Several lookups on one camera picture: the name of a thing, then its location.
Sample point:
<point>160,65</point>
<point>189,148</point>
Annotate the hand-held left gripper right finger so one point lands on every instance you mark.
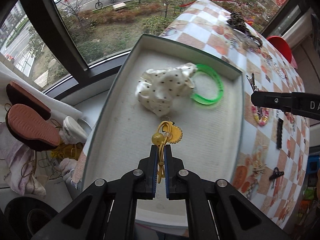
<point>167,170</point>

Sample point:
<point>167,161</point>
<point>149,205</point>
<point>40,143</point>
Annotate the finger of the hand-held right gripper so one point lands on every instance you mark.
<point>270,100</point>

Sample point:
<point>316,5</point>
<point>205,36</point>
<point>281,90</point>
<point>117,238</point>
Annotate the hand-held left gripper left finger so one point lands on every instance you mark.
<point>154,165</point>

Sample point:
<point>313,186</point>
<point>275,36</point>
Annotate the white box with green rim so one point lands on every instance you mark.
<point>205,142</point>

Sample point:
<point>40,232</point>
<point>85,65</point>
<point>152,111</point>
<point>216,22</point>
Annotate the black claw clip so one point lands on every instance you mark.
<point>276,173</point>

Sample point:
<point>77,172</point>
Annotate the silver alligator hair clip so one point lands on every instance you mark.
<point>253,81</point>

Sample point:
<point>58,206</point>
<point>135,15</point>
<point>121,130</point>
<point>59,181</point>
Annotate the black hair comb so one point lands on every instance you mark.
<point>279,135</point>

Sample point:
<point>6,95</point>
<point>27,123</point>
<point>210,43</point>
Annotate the red plastic basin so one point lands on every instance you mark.
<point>281,48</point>

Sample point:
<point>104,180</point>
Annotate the gold charm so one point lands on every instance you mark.
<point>258,169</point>

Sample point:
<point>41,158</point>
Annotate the white dotted scrunchie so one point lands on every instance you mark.
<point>162,85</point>

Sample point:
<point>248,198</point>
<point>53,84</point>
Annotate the checkered printed tablecloth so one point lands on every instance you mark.
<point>212,42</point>

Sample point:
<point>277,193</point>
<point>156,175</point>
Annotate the leopard print scrunchie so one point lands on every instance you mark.
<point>237,20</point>

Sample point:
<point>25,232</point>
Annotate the white shoe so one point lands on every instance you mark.
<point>72,130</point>

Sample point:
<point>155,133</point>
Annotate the white cloth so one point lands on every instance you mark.
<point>50,100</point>

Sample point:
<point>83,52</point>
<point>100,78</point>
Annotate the brown slipper orange sole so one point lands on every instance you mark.
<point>27,97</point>
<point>32,127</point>

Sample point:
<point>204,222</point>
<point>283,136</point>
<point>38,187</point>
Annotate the pink towel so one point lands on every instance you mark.
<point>15,160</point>

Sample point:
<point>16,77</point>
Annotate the black hat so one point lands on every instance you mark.
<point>25,217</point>

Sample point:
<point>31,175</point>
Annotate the bicycle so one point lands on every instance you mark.
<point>98,3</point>

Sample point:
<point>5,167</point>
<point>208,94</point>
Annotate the dark window frame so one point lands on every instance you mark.
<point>50,22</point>

